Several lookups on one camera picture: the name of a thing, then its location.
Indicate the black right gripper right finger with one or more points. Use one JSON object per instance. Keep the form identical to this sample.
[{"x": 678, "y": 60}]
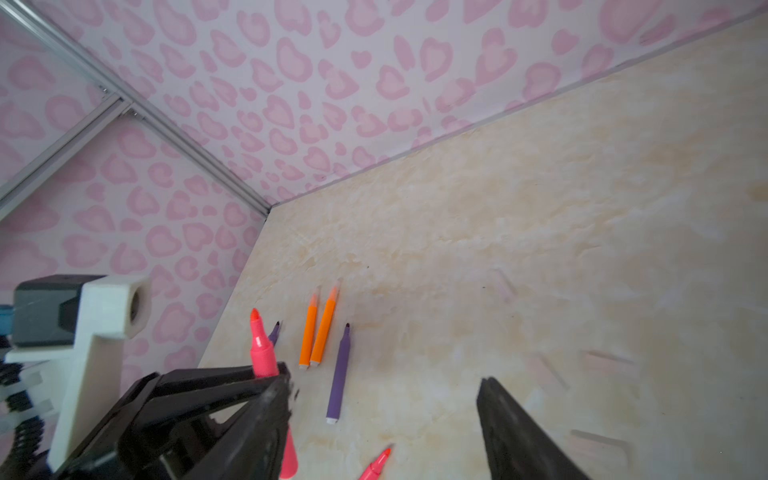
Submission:
[{"x": 516, "y": 446}]

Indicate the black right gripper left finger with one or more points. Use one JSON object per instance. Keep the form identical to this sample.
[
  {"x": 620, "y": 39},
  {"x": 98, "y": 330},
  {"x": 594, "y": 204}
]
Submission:
[{"x": 253, "y": 447}]

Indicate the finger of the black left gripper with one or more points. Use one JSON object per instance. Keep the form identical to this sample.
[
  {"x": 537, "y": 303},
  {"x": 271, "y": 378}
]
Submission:
[
  {"x": 160, "y": 402},
  {"x": 145, "y": 455}
]

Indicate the pink highlighter pen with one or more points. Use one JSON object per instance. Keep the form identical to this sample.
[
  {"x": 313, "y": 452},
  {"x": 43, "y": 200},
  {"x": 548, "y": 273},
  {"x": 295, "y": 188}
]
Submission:
[
  {"x": 265, "y": 365},
  {"x": 375, "y": 469}
]

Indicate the orange highlighter pen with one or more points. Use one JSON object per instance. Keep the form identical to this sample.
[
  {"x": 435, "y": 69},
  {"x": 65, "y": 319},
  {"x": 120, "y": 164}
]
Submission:
[
  {"x": 325, "y": 325},
  {"x": 309, "y": 330}
]

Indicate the purple marker pen left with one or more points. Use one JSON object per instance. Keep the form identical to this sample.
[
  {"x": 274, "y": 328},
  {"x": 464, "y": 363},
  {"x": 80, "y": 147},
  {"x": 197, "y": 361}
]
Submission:
[{"x": 274, "y": 334}]

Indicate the purple marker pen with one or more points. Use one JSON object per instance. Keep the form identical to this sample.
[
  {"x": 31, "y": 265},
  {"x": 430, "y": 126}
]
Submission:
[
  {"x": 274, "y": 334},
  {"x": 338, "y": 383}
]

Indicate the purple marker pen right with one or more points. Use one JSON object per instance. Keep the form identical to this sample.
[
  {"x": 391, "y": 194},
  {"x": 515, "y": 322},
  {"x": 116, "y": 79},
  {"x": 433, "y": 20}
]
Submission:
[{"x": 338, "y": 383}]

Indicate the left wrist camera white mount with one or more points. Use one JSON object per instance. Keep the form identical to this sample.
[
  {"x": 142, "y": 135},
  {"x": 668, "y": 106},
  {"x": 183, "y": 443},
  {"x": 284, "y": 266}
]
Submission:
[{"x": 62, "y": 342}]

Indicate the diagonal aluminium wall strut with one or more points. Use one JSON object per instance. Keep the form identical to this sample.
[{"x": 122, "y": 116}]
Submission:
[{"x": 32, "y": 176}]

